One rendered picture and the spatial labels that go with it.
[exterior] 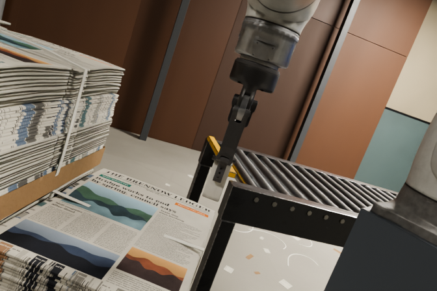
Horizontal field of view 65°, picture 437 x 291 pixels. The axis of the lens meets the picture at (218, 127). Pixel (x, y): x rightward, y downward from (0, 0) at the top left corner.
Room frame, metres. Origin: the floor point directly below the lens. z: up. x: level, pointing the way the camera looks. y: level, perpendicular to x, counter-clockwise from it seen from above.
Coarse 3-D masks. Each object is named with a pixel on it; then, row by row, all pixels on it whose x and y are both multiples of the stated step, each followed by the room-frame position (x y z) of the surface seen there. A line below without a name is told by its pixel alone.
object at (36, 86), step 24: (0, 48) 0.48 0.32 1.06; (0, 72) 0.38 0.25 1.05; (24, 72) 0.42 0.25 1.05; (48, 72) 0.47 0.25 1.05; (0, 96) 0.39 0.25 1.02; (24, 96) 0.43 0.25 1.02; (48, 96) 0.49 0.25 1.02; (0, 120) 0.40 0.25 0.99; (24, 120) 0.44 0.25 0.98; (48, 120) 0.50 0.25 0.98; (0, 144) 0.40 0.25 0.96; (24, 144) 0.45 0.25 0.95; (48, 144) 0.51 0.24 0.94; (0, 168) 0.41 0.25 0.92; (24, 168) 0.46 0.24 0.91; (48, 168) 0.53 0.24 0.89; (0, 192) 0.43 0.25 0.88
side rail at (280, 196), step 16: (240, 192) 1.03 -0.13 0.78; (256, 192) 1.04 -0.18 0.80; (272, 192) 1.09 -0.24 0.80; (224, 208) 1.02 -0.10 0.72; (240, 208) 1.04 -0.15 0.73; (256, 208) 1.05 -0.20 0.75; (272, 208) 1.06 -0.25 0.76; (288, 208) 1.08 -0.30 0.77; (304, 208) 1.09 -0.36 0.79; (320, 208) 1.10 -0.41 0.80; (336, 208) 1.17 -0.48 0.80; (256, 224) 1.05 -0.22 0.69; (272, 224) 1.07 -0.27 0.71; (288, 224) 1.08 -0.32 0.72; (304, 224) 1.10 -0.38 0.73; (320, 224) 1.11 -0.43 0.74; (336, 224) 1.12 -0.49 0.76; (352, 224) 1.14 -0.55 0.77; (320, 240) 1.12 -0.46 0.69; (336, 240) 1.13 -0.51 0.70
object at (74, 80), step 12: (24, 48) 0.58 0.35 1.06; (60, 60) 0.58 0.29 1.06; (72, 72) 0.54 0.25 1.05; (72, 84) 0.55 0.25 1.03; (84, 84) 0.59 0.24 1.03; (72, 96) 0.56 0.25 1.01; (72, 108) 0.57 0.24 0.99; (60, 120) 0.54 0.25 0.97; (60, 132) 0.54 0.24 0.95; (72, 132) 0.58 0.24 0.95; (60, 144) 0.55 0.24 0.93; (72, 144) 0.59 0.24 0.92; (60, 156) 0.56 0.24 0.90
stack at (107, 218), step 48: (96, 192) 0.63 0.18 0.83; (144, 192) 0.70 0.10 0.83; (0, 240) 0.41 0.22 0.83; (48, 240) 0.44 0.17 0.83; (96, 240) 0.48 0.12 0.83; (144, 240) 0.52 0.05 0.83; (192, 240) 0.58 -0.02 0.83; (0, 288) 0.39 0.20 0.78; (48, 288) 0.39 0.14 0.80; (96, 288) 0.38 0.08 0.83; (144, 288) 0.41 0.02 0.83
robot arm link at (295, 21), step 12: (252, 0) 0.51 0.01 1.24; (252, 12) 0.53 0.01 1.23; (264, 12) 0.51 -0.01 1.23; (276, 12) 0.49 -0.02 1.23; (288, 12) 0.48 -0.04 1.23; (300, 12) 0.49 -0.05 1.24; (312, 12) 0.52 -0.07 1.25; (276, 24) 0.51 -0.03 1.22; (288, 24) 0.52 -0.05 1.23; (300, 24) 0.53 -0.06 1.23
